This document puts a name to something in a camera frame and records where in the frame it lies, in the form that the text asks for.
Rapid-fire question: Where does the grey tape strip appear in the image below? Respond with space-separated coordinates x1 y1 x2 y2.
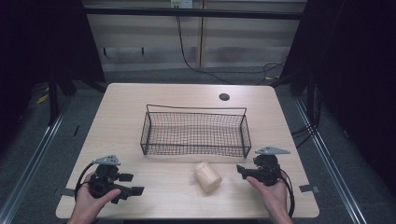
298 184 321 194
59 188 77 198

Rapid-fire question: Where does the right hand-held gripper black cable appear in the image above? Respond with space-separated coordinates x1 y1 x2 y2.
279 168 296 218

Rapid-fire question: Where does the black curtain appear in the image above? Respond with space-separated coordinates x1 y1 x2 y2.
0 0 106 153
274 0 396 200

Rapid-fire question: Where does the black floor cable bundle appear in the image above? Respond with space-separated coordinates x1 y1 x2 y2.
290 83 323 149

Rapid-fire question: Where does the hand-held gripper black cable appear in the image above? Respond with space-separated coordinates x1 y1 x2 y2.
74 161 95 200
279 168 296 218

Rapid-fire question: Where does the light wooden cylinder block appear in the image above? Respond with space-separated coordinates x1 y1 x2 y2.
192 161 223 194

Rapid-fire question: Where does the left hand-held gripper black cable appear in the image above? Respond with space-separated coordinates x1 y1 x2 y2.
74 161 95 200

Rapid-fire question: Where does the black wall cable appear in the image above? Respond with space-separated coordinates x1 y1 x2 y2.
176 15 287 86

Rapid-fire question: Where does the white wall power outlet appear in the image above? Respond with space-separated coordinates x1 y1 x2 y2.
170 0 194 9

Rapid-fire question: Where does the person's right hand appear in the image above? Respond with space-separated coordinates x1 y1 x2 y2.
245 171 290 218

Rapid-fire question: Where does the black wire mesh basket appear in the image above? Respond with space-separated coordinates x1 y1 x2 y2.
139 104 252 159

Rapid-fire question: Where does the metal floor rail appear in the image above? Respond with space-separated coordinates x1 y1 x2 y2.
0 101 73 224
292 98 369 224

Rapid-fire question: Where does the black metal stand post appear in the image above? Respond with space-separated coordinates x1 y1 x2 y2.
47 69 60 127

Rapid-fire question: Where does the black horizontal metal bar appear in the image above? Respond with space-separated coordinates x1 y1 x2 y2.
83 7 304 21

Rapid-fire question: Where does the person's left hand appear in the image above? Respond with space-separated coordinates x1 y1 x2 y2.
68 172 122 224

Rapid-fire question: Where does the yellow floor tape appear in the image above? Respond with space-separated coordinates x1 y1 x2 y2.
35 87 50 105

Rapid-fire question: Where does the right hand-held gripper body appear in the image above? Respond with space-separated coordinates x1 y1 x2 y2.
246 146 291 188

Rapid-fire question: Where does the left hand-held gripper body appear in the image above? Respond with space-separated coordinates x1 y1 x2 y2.
88 154 133 205

